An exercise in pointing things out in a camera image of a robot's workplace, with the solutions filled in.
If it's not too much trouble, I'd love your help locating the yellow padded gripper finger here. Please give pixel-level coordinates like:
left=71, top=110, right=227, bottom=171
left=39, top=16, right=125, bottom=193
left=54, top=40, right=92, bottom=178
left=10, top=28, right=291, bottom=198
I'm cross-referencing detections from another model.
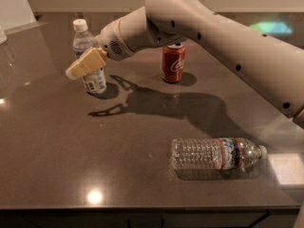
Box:
left=66, top=47, right=107, bottom=80

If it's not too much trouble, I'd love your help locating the blue label plastic bottle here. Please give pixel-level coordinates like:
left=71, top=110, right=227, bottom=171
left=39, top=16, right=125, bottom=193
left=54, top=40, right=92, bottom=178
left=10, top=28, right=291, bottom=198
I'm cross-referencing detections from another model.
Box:
left=73, top=19, right=106, bottom=94

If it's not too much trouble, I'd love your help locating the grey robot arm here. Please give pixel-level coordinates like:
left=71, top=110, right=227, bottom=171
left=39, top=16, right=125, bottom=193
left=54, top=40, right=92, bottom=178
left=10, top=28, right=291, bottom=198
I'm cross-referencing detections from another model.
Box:
left=66, top=0, right=304, bottom=127

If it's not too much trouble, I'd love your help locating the clear plastic bottle lying down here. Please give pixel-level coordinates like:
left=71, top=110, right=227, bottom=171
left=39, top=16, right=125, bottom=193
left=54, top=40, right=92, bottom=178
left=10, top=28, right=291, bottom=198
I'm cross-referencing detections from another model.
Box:
left=171, top=138, right=268, bottom=171

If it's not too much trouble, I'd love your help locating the red soda can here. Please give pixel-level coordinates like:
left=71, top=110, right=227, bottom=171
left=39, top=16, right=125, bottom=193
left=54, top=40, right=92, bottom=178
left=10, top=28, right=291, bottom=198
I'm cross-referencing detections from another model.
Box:
left=161, top=43, right=185, bottom=84

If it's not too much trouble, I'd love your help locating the clear glass object at left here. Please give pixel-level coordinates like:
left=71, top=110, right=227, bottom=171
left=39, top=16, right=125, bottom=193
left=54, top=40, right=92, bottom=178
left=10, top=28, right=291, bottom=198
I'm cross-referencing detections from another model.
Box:
left=0, top=26, right=15, bottom=67

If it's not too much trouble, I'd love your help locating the white panel at top left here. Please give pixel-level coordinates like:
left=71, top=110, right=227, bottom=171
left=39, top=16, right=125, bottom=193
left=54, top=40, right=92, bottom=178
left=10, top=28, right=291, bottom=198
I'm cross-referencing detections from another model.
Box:
left=0, top=0, right=41, bottom=33

